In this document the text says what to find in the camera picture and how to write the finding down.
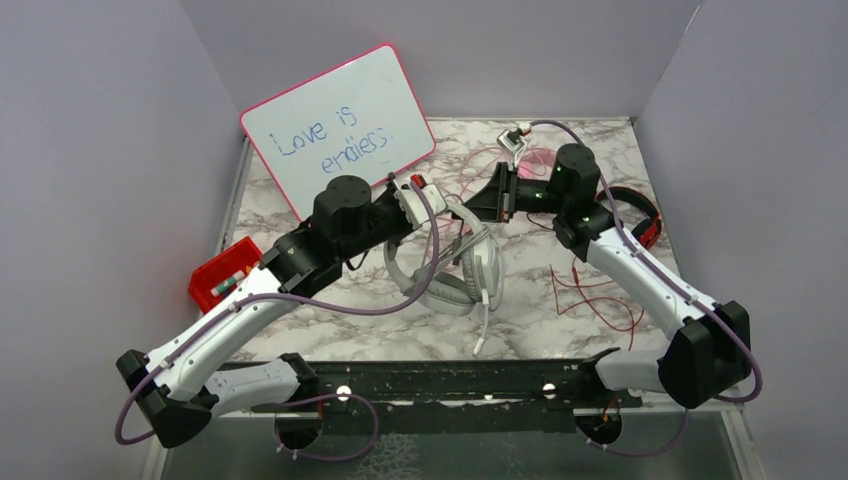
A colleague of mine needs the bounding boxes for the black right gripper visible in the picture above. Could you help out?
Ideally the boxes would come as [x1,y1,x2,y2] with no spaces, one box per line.
[452,163,568,225]

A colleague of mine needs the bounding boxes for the grey headphone cable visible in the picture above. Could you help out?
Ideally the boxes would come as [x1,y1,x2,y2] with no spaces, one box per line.
[404,221,492,299]

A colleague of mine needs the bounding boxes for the grey white headphones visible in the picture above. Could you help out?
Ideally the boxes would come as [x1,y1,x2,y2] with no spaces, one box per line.
[418,198,505,356]

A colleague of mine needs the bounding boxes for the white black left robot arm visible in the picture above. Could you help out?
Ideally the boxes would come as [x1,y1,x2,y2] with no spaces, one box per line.
[116,175,449,448]

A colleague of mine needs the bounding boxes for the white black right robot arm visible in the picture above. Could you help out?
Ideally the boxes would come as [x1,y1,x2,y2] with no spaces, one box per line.
[464,143,763,409]

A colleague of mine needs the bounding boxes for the pink headphones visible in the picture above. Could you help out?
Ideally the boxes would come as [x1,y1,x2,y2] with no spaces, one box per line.
[516,147,556,180]

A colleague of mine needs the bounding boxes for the red black headphones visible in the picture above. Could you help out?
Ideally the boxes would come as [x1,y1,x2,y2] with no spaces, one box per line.
[595,186,663,250]

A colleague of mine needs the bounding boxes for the pink framed whiteboard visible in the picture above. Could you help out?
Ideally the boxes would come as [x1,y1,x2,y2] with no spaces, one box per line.
[240,43,436,220]

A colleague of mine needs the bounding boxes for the red plastic bin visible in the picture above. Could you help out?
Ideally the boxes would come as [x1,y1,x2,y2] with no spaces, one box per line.
[187,237,261,313]

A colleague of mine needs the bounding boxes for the white green marker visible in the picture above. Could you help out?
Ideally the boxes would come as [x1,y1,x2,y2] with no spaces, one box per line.
[210,270,246,297]

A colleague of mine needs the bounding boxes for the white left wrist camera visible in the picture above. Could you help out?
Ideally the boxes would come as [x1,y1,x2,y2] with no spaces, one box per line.
[390,174,448,230]

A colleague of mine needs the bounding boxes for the pink headphone cable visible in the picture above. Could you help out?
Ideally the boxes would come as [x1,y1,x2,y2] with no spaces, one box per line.
[430,142,531,266]

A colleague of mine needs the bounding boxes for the red headphone cable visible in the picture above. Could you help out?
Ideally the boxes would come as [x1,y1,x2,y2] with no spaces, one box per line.
[549,258,644,352]

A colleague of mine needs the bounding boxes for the black metal base rail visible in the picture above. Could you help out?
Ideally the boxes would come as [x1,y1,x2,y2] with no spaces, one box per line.
[218,357,677,439]

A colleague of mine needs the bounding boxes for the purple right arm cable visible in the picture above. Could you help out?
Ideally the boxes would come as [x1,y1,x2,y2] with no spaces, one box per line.
[529,119,764,458]

